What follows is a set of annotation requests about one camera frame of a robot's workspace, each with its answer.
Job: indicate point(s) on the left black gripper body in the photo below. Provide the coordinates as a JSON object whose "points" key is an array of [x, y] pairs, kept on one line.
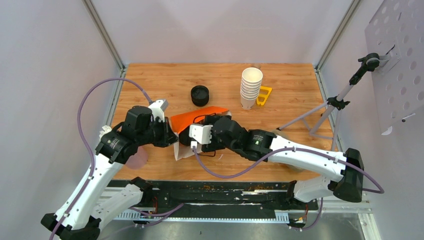
{"points": [[160, 131]]}

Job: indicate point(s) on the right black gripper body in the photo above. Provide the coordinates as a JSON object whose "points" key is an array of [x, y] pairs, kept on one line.
{"points": [[215, 144]]}

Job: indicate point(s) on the orange paper takeout bag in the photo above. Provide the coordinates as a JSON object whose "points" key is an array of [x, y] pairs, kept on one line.
{"points": [[180, 121]]}

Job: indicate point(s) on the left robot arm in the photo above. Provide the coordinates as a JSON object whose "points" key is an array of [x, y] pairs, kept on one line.
{"points": [[81, 217]]}

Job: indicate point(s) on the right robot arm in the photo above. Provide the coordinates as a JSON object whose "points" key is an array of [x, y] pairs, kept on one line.
{"points": [[340, 172]]}

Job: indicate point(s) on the pink cup with packets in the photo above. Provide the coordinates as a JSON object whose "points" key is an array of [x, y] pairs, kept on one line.
{"points": [[139, 159]]}

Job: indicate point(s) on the stack of black lids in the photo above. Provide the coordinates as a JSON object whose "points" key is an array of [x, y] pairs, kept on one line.
{"points": [[200, 95]]}

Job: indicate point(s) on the yellow plastic holder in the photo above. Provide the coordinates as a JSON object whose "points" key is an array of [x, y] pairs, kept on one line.
{"points": [[263, 95]]}

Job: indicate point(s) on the brown pulp cup carrier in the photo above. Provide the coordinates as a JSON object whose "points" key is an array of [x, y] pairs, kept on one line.
{"points": [[283, 135]]}

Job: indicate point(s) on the stack of white paper cups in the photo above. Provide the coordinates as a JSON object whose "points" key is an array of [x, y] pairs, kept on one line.
{"points": [[251, 81]]}

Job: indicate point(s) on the grey tripod stand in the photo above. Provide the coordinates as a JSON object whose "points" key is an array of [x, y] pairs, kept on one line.
{"points": [[368, 63]]}

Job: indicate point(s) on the white perforated panel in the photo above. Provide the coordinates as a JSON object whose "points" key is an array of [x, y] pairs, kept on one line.
{"points": [[396, 34]]}

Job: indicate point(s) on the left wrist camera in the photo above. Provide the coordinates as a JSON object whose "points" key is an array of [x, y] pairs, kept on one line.
{"points": [[158, 108]]}

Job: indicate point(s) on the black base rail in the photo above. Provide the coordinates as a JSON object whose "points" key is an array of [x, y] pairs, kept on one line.
{"points": [[223, 201]]}

